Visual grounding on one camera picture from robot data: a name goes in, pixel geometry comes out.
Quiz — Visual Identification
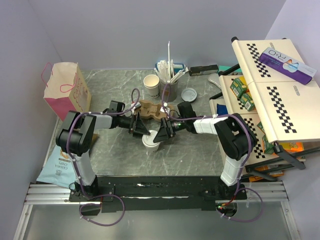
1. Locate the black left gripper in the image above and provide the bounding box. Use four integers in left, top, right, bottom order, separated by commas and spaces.
117, 112, 150, 139

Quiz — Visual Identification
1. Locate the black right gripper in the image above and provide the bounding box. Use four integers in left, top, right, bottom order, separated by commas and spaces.
153, 117, 187, 144

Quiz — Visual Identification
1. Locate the white plastic cup lid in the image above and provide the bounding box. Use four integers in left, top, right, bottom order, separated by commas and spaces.
142, 130, 160, 147

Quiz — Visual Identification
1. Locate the brown pulp cup carrier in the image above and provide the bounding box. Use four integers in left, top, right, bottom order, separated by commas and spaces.
134, 99, 168, 122

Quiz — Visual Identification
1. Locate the grey straw holder cup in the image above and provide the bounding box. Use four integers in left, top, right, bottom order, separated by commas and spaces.
159, 80, 179, 103

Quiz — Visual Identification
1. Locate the white paper cup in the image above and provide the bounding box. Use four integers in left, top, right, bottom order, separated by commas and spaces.
144, 142, 160, 153

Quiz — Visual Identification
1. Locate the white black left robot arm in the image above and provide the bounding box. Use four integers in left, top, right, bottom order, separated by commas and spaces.
55, 100, 151, 201

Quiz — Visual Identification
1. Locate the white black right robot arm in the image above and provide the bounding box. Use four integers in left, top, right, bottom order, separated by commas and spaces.
153, 101, 258, 199

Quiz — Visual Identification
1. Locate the stack of white paper cups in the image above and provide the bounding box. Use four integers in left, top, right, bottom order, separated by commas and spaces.
143, 74, 160, 99

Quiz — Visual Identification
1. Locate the tall wrapped straw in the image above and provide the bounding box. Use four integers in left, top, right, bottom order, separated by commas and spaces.
167, 41, 172, 80

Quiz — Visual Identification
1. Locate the bundle of wrapped straws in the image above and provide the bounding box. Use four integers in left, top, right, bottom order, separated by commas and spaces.
154, 66, 189, 84

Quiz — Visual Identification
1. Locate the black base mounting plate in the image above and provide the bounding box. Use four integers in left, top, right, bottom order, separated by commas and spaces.
69, 176, 247, 213

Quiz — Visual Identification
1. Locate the blue snack packet right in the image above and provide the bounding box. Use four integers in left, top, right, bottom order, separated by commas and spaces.
216, 104, 228, 116

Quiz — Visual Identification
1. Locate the blue white box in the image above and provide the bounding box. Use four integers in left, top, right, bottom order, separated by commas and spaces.
155, 60, 186, 74

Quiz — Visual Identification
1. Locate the black rectangular box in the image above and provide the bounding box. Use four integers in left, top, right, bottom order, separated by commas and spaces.
188, 64, 219, 76

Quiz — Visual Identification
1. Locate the pink white paper bag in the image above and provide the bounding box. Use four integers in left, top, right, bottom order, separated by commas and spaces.
41, 62, 92, 121

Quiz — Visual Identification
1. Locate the green box upper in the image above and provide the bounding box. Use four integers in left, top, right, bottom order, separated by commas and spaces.
230, 76, 249, 99

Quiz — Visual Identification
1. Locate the green box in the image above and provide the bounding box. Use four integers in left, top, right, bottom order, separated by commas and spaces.
230, 76, 249, 99
240, 92, 256, 112

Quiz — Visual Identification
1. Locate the green box lower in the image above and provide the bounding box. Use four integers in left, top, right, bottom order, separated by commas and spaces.
240, 92, 256, 112

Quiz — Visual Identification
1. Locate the brown blue snack packet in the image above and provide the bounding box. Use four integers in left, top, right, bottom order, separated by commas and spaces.
36, 133, 99, 187

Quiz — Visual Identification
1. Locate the green orange juice carton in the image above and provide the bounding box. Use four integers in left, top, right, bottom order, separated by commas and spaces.
262, 134, 275, 155

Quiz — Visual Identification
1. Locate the cream checkered folding board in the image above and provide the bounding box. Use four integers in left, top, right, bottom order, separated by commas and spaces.
210, 37, 320, 172

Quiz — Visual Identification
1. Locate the purple white R&O box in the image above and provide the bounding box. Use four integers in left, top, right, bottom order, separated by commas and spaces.
258, 47, 317, 85

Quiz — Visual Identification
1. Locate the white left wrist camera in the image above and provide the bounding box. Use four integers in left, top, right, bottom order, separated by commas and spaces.
130, 101, 141, 113

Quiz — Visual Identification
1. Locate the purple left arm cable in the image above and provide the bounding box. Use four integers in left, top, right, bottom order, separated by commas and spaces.
66, 87, 141, 227

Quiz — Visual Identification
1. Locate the aluminium rail frame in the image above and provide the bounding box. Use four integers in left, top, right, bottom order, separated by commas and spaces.
14, 182, 301, 240

